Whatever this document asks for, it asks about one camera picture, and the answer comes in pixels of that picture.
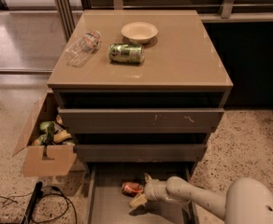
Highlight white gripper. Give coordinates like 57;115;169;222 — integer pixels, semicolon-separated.
129;173;168;207

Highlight red coke can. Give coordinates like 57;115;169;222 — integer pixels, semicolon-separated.
122;182;144;197

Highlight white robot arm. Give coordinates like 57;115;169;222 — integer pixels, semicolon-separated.
129;174;273;224

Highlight grey open bottom drawer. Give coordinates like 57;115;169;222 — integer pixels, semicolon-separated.
84;162;199;224

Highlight grey middle drawer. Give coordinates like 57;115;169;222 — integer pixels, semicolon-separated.
74;144;207;162

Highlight grey top drawer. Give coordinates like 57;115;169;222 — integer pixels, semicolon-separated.
59;108;224;133

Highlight grey drawer cabinet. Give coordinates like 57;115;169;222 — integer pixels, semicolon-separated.
47;9;234;175

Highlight green soda can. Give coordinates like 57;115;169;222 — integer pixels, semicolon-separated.
108;43;144;63

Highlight yellow item in box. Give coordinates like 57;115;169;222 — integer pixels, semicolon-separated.
53;130;71;144

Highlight black power strip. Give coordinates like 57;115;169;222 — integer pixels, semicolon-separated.
20;181;43;224

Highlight cardboard box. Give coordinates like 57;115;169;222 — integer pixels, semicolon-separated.
12;91;85;177

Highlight green snack bag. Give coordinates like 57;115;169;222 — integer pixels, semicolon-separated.
31;121;63;146

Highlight clear plastic water bottle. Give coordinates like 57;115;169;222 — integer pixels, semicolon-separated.
65;31;101;68

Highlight white bowl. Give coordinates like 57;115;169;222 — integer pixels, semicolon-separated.
122;22;158;44

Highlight black cable left floor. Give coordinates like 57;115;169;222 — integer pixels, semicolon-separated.
0;185;79;224

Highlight metal window frame rail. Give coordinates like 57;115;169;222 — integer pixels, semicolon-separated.
50;0;273;42

